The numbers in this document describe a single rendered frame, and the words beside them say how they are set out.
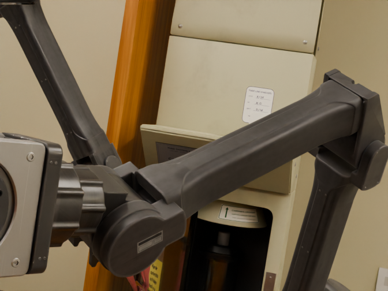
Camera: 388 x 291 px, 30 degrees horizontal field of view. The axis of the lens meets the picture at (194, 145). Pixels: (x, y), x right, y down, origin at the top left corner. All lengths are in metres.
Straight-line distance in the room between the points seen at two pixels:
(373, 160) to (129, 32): 0.73
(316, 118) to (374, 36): 1.12
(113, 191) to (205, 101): 0.88
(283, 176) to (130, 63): 0.40
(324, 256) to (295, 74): 0.56
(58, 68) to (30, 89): 0.86
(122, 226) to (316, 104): 0.31
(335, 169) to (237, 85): 0.60
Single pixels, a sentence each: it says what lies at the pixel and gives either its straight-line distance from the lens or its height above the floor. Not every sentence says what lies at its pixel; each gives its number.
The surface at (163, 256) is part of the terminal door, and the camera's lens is 1.45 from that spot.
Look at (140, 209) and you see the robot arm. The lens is 0.73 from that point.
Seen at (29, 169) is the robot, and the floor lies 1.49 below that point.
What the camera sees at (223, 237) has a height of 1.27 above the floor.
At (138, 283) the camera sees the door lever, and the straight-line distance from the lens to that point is 1.43.
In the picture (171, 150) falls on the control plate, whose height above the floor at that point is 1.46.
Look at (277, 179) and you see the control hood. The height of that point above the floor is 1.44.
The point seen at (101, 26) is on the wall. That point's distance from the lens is 2.14.
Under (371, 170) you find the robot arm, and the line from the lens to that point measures 0.99.
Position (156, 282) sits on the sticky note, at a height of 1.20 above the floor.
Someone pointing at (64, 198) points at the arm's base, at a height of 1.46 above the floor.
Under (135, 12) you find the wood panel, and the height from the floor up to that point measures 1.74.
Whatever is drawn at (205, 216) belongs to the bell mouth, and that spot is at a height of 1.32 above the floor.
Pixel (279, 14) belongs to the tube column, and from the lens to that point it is 1.58.
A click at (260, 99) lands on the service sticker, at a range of 1.57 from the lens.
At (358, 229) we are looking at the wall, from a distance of 2.00.
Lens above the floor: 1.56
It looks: 3 degrees down
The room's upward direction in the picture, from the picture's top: 9 degrees clockwise
